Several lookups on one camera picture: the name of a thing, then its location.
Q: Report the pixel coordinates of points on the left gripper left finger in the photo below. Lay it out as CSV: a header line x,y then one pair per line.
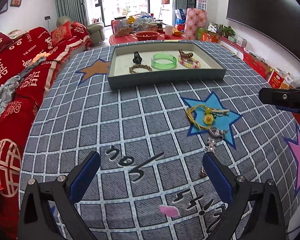
x,y
36,220

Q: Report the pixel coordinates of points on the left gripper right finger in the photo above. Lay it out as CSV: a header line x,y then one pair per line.
x,y
266,220

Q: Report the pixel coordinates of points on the green translucent bangle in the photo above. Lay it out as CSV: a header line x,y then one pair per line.
x,y
163,61

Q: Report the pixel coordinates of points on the grey-green jewelry tray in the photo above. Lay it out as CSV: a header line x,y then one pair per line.
x,y
147,63

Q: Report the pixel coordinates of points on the red gift box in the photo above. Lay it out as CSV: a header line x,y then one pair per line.
x,y
260,67

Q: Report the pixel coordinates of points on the potted green plant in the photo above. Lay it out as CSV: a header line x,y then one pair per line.
x,y
226,31

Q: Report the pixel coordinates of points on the light blue floral blanket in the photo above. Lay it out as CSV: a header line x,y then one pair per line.
x,y
7,90

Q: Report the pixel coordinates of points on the red floral wrapped box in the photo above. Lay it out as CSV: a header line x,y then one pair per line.
x,y
195,19

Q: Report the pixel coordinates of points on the white cylindrical container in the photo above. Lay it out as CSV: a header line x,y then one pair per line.
x,y
169,30

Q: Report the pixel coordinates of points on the red wedding sofa cover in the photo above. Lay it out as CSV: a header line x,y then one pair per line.
x,y
29,64

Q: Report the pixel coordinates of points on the black hair clip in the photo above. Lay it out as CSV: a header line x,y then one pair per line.
x,y
137,58

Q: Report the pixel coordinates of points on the red colander bowl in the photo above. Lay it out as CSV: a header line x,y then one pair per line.
x,y
147,35

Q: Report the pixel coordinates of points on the red embroidered cushion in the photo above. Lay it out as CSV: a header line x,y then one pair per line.
x,y
61,33

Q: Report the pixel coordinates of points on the grey-green armchair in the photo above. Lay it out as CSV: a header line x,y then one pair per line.
x,y
95,30

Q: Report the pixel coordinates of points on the small red framed picture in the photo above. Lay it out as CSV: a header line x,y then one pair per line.
x,y
15,3

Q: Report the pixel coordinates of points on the green curtain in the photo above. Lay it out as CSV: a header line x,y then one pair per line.
x,y
70,1

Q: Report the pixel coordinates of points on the wall mounted black television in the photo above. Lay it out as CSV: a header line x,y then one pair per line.
x,y
277,19

